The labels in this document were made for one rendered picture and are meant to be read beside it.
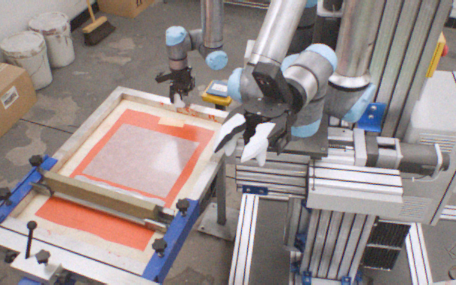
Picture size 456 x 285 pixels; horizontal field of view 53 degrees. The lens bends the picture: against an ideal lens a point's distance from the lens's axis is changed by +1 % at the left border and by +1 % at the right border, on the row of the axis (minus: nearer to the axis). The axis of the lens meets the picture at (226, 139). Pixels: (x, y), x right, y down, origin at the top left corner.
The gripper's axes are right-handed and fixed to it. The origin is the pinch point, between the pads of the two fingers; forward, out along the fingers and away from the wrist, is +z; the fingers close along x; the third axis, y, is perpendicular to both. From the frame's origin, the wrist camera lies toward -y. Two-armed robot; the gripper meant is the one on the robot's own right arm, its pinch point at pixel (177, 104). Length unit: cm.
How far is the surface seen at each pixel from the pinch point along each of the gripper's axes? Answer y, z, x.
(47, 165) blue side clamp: -27, -2, -50
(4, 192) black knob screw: -27, -8, -69
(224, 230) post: 16, 97, 13
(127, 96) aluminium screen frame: -22.7, 0.2, -1.9
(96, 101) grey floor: -120, 98, 92
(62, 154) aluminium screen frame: -26, -1, -43
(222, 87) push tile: 12.8, 1.2, 19.9
